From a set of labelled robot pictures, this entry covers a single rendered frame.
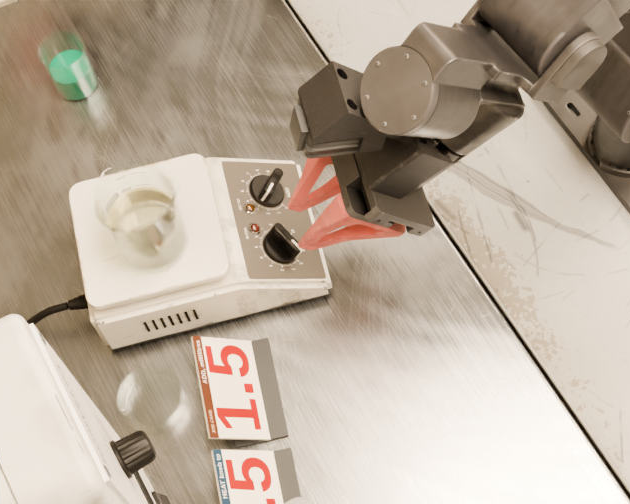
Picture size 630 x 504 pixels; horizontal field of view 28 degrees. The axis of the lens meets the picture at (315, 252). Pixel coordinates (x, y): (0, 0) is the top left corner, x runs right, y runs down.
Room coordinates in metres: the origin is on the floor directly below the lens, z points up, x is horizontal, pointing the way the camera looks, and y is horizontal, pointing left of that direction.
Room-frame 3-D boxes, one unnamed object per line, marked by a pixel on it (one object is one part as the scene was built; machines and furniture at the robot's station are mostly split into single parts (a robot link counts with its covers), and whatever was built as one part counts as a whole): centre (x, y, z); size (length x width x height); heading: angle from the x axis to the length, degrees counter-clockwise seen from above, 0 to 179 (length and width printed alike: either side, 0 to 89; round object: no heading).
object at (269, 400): (0.38, 0.08, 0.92); 0.09 x 0.06 x 0.04; 1
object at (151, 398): (0.39, 0.16, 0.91); 0.06 x 0.06 x 0.02
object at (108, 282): (0.51, 0.13, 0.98); 0.12 x 0.12 x 0.01; 3
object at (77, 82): (0.73, 0.19, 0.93); 0.04 x 0.04 x 0.06
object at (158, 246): (0.49, 0.12, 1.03); 0.07 x 0.06 x 0.08; 91
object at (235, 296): (0.51, 0.11, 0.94); 0.22 x 0.13 x 0.08; 93
